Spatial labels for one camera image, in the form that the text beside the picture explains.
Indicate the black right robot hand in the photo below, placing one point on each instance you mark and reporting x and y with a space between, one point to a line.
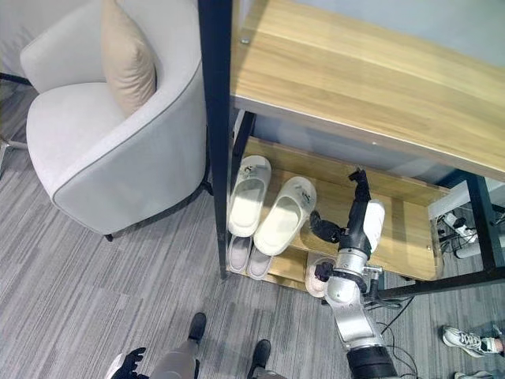
357 227

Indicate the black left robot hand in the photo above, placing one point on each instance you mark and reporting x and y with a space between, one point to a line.
132 363

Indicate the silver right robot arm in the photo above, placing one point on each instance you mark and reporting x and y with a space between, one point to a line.
351 300

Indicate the pale pink slipper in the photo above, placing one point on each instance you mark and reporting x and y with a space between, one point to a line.
313 282

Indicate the white slipper with black print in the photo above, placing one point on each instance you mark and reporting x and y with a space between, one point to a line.
246 197
282 221

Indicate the white power strip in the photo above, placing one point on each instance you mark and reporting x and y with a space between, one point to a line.
459 225

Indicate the grey-white slipper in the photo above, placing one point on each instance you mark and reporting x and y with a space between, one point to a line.
258 264
238 254

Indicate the white power adapter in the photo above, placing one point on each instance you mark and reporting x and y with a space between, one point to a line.
467 252

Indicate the robot right leg dark foot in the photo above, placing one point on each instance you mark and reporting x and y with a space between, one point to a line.
260 353

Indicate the person's white sneaker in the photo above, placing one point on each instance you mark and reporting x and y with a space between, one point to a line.
465 340
471 376

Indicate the light grey armchair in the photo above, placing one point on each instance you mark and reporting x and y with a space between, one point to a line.
102 138

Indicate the silver metal furniture leg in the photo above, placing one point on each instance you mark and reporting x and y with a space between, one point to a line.
10 148

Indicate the beige cushion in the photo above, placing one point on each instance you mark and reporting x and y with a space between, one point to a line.
128 67

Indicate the wooden shoe rack black frame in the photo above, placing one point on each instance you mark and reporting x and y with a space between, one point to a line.
335 87

